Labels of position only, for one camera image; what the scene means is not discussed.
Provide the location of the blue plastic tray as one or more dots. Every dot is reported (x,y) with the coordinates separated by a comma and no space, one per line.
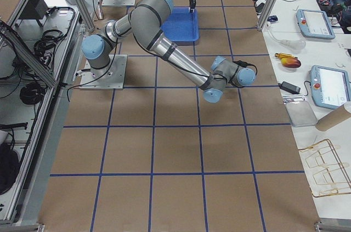
(182,26)

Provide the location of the red yellow mango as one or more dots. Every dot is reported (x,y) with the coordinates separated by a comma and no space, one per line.
(292,63)

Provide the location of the far teach pendant tablet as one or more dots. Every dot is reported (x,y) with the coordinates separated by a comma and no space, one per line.
(314,24)

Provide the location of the teach pendant tablet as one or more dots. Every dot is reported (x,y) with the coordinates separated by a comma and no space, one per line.
(314,24)
(330,88)

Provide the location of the black power adapter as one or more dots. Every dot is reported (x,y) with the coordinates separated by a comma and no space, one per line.
(290,88)

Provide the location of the near teach pendant tablet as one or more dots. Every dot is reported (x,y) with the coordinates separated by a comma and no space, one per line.
(330,88)

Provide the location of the cardboard tube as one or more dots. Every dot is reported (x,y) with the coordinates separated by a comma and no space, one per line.
(334,118)

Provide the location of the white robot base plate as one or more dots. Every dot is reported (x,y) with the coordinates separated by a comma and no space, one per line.
(110,77)

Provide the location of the gold wire rack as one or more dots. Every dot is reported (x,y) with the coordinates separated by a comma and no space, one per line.
(327,173)

